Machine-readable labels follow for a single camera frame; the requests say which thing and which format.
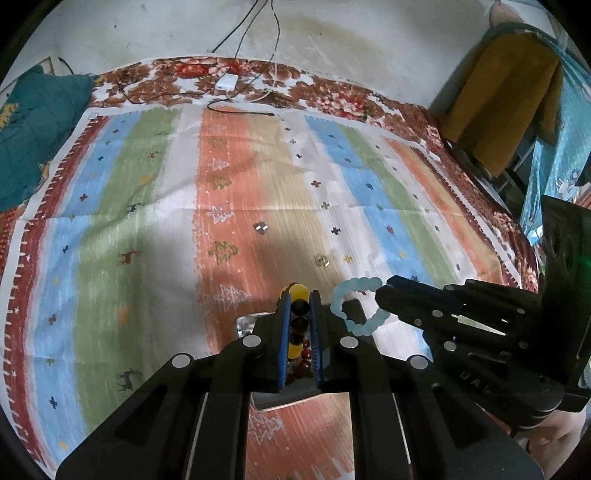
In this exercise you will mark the small silver earrings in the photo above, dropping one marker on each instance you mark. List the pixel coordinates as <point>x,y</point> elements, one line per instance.
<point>322,261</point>
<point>261,227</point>

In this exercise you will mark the mustard yellow garment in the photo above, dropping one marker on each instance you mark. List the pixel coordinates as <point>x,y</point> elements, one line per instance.
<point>498,101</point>

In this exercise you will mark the striped pastel mat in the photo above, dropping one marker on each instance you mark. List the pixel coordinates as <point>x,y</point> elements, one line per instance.
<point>138,230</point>

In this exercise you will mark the light blue printed cloth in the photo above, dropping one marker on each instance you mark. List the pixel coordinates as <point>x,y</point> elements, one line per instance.
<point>572,138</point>

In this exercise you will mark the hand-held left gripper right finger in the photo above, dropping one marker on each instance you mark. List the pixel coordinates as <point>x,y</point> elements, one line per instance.
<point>316,341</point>

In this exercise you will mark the person's right forearm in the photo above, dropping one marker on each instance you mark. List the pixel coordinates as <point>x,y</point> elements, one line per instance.
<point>563,429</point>

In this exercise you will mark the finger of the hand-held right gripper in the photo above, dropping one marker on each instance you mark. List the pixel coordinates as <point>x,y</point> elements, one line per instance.
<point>397,295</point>
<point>415,321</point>

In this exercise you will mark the dark metal rack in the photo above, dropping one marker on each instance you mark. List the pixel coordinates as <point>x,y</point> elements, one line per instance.
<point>503,184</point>

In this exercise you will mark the teal quilted blanket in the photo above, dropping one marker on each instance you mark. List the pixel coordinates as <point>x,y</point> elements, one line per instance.
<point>32,138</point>

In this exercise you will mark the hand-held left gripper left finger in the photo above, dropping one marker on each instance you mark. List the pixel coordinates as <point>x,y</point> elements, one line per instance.
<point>284,341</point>

